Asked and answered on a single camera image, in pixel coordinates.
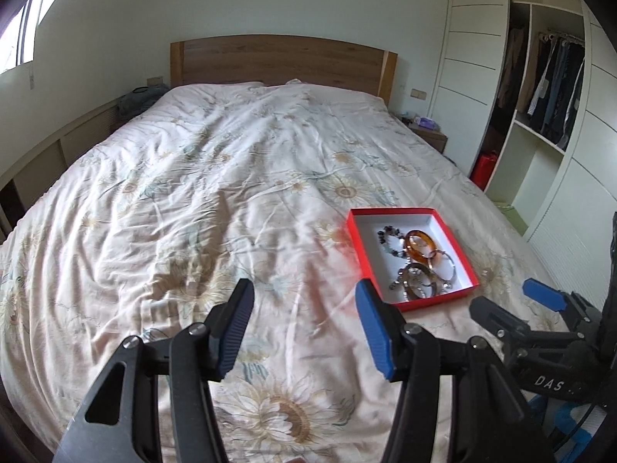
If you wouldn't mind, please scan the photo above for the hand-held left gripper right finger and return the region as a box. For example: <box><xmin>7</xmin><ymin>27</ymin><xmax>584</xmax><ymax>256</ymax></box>
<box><xmin>354</xmin><ymin>278</ymin><xmax>545</xmax><ymax>463</ymax></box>

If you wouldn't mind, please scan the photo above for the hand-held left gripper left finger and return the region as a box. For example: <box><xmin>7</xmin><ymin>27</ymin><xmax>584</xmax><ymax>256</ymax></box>
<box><xmin>53</xmin><ymin>278</ymin><xmax>255</xmax><ymax>463</ymax></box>

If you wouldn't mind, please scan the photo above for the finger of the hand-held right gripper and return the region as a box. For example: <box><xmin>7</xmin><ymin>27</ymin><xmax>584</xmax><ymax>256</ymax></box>
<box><xmin>523</xmin><ymin>278</ymin><xmax>603</xmax><ymax>333</ymax></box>
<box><xmin>469</xmin><ymin>296</ymin><xmax>536</xmax><ymax>353</ymax></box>

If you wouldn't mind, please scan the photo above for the dark brown bangle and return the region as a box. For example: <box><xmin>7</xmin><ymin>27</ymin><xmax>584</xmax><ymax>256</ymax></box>
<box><xmin>402</xmin><ymin>261</ymin><xmax>440</xmax><ymax>300</ymax></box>

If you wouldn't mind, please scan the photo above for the twisted silver bangle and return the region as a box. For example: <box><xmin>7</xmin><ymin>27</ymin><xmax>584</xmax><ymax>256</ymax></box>
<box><xmin>412</xmin><ymin>272</ymin><xmax>437</xmax><ymax>298</ymax></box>

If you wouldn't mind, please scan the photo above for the red jewelry box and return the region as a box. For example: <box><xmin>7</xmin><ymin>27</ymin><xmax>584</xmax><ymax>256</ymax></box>
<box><xmin>346</xmin><ymin>206</ymin><xmax>481</xmax><ymax>313</ymax></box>

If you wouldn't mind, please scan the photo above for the thin silver bangle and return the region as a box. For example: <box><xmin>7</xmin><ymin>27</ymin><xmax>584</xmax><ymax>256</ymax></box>
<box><xmin>428</xmin><ymin>250</ymin><xmax>458</xmax><ymax>281</ymax></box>

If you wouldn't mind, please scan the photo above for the amber bangle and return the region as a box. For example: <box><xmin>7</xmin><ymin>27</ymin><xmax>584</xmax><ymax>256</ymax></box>
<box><xmin>404</xmin><ymin>231</ymin><xmax>438</xmax><ymax>260</ymax></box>

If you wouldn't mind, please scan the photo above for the person's right hand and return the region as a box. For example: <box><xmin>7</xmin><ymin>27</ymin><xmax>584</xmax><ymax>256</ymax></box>
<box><xmin>528</xmin><ymin>393</ymin><xmax>612</xmax><ymax>463</ymax></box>

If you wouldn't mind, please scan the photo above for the green floor mat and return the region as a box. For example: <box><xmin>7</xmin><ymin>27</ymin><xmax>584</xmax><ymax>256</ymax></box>
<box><xmin>494</xmin><ymin>200</ymin><xmax>531</xmax><ymax>232</ymax></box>

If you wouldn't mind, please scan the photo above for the red bag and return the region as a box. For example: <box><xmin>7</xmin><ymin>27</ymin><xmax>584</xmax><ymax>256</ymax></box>
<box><xmin>470</xmin><ymin>150</ymin><xmax>499</xmax><ymax>191</ymax></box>

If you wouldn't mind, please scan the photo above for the floral blanket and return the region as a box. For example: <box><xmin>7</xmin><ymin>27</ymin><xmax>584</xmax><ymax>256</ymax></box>
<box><xmin>0</xmin><ymin>79</ymin><xmax>570</xmax><ymax>463</ymax></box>

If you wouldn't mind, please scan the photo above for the wooden nightstand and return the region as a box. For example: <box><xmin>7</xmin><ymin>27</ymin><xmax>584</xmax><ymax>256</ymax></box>
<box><xmin>407</xmin><ymin>123</ymin><xmax>449</xmax><ymax>155</ymax></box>

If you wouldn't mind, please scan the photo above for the row of hanging clothes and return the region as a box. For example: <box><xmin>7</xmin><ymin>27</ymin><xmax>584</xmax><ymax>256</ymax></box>
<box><xmin>525</xmin><ymin>34</ymin><xmax>586</xmax><ymax>152</ymax></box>

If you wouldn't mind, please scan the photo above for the brown hanging coat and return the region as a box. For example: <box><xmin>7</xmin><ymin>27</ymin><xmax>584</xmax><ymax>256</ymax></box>
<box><xmin>496</xmin><ymin>26</ymin><xmax>531</xmax><ymax>109</ymax></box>

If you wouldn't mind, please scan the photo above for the dark bag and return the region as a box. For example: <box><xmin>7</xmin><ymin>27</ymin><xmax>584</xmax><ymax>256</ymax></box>
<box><xmin>117</xmin><ymin>85</ymin><xmax>170</xmax><ymax>121</ymax></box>

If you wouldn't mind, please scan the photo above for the white built-in wardrobe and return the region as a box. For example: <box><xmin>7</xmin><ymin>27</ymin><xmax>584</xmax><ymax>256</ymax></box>
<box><xmin>431</xmin><ymin>0</ymin><xmax>617</xmax><ymax>300</ymax></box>

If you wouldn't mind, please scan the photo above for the wooden headboard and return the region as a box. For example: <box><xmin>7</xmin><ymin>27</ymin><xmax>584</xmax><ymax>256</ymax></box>
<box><xmin>170</xmin><ymin>35</ymin><xmax>399</xmax><ymax>109</ymax></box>

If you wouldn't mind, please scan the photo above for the window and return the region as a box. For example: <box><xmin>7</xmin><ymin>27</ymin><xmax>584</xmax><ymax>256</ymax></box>
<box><xmin>0</xmin><ymin>0</ymin><xmax>85</xmax><ymax>75</ymax></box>

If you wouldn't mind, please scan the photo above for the dark stone beaded bracelet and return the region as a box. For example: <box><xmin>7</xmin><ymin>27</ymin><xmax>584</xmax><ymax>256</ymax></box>
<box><xmin>377</xmin><ymin>226</ymin><xmax>410</xmax><ymax>257</ymax></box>

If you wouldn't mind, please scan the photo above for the low beige wall cabinet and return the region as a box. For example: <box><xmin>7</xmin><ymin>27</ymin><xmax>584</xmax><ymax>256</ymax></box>
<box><xmin>0</xmin><ymin>99</ymin><xmax>121</xmax><ymax>239</ymax></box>

